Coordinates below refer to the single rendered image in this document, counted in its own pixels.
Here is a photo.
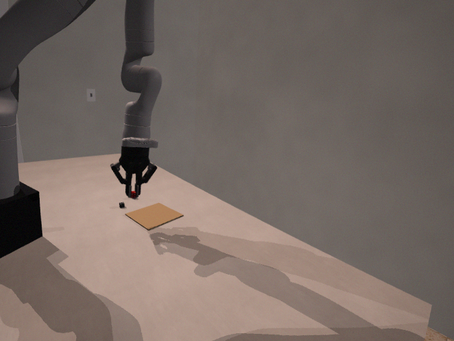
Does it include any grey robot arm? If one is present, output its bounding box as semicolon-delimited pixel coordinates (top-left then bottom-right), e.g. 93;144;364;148
0;0;162;199

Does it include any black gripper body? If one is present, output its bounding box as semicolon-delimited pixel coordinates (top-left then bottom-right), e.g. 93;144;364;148
119;146;150;174

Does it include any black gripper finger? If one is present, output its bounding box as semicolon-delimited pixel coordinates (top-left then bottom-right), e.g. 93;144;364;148
135;163;157;197
111;162;133;198

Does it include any tan square mat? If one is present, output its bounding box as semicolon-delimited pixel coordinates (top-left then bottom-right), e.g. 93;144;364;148
125;203;183;230

